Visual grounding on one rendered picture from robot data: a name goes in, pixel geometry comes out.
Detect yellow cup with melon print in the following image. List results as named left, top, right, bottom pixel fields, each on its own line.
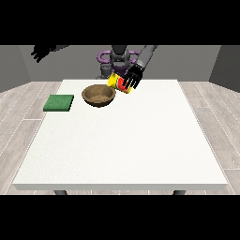
left=107, top=72, right=133, bottom=95

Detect brown wooden bowl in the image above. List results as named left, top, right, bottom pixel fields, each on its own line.
left=81, top=83, right=117, bottom=108

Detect green square pad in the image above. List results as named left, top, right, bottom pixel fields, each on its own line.
left=42, top=94, right=75, bottom=113

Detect grey robot trunk purple rings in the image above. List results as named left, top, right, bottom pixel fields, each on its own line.
left=95, top=45, right=141, bottom=81

